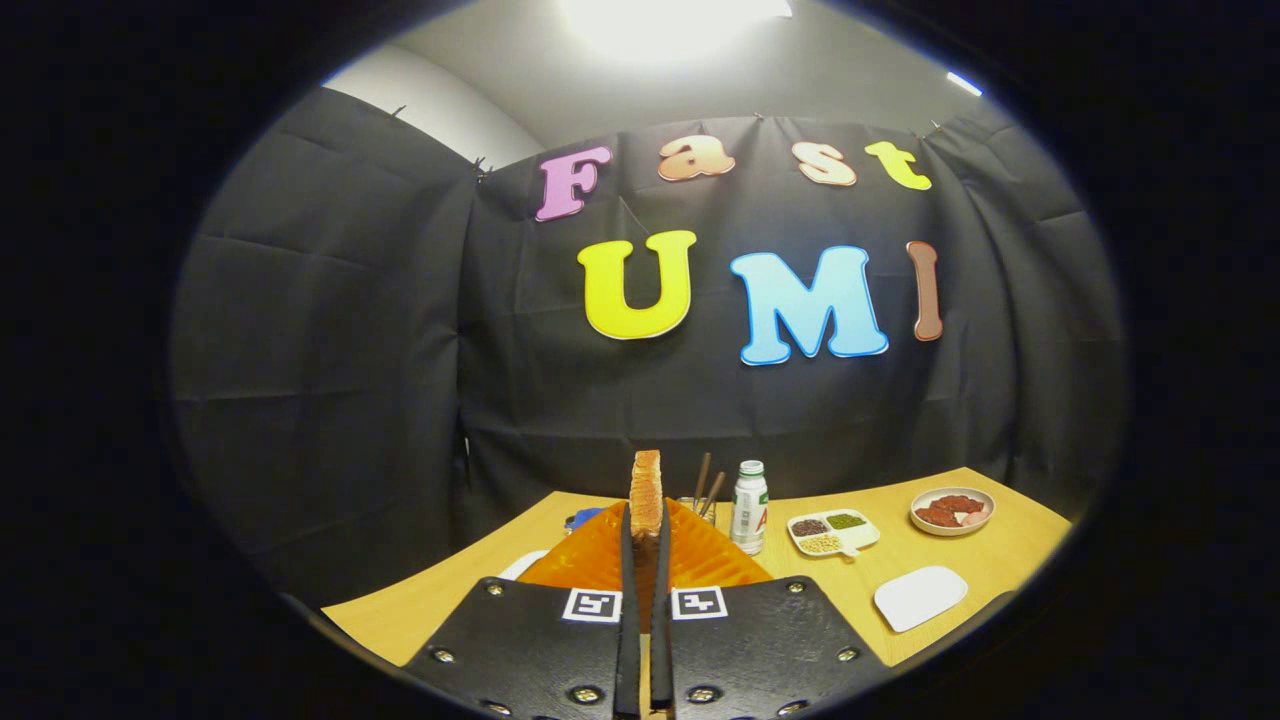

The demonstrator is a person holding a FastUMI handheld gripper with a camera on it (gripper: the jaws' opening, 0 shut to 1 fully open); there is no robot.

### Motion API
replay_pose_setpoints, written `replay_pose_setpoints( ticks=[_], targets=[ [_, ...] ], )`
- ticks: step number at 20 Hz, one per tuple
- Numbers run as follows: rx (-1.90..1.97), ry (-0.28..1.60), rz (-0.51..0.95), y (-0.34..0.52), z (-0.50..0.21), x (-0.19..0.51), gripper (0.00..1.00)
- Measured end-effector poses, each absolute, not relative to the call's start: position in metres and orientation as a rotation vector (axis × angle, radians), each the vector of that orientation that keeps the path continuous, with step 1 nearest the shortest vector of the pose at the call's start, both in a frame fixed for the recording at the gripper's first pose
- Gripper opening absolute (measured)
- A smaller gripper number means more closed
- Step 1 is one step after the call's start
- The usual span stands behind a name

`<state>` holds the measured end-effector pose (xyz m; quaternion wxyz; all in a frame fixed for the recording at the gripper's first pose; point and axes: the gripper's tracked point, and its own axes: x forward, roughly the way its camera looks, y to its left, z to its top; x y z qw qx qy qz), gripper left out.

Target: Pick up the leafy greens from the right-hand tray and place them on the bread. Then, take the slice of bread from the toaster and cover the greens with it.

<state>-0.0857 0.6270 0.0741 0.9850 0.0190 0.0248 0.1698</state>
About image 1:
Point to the toasted bread slice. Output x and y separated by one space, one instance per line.
646 490

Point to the blue oven mitt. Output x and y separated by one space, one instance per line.
582 519

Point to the brown chopstick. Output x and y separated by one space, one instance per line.
702 480
714 493

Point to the dark red beans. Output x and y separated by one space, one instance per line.
809 527

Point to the red meat pieces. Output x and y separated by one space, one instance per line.
945 511

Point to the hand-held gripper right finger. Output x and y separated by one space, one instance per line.
661 650

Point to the white bottle green cap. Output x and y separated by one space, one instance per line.
749 515

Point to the bright ceiling light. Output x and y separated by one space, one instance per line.
670 25

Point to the white round bowl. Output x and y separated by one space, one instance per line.
950 530

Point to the black backdrop cloth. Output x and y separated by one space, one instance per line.
350 350

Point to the yellow soybeans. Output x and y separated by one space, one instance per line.
820 544

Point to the cream toaster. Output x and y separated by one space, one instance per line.
522 566

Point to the white square plate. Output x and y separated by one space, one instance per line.
920 598

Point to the white divided dish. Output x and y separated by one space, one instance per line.
862 538

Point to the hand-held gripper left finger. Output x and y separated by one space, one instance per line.
628 650

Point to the green beans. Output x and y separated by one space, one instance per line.
846 520

